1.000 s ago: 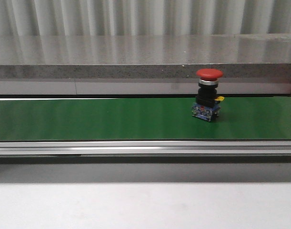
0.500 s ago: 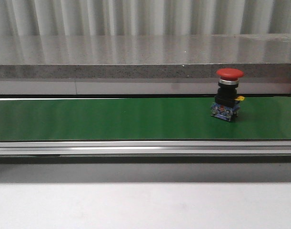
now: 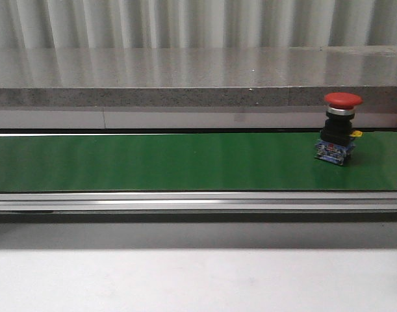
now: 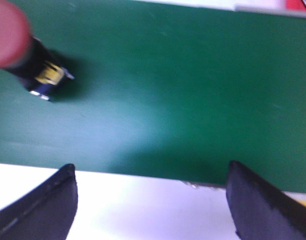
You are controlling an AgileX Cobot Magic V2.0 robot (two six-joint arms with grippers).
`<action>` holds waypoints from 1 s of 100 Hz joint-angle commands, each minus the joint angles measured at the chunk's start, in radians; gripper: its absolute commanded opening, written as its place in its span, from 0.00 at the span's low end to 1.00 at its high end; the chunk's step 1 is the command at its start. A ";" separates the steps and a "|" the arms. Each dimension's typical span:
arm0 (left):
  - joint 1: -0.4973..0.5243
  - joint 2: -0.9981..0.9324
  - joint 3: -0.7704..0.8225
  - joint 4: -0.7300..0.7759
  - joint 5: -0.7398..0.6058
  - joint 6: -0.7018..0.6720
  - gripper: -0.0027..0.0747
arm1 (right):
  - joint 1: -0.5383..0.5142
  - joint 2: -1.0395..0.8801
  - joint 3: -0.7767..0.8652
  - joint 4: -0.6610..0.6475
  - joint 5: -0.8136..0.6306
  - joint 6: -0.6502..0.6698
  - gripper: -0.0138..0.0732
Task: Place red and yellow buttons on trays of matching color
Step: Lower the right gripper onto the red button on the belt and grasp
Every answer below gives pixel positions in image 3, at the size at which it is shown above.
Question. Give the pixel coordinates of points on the green conveyor belt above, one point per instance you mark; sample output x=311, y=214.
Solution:
x=207, y=161

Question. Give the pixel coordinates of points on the white pleated curtain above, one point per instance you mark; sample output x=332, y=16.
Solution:
x=166, y=24

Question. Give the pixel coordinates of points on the grey speckled stone counter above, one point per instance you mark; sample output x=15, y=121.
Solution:
x=196, y=77

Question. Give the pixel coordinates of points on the aluminium conveyor frame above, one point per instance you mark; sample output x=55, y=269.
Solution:
x=196, y=207

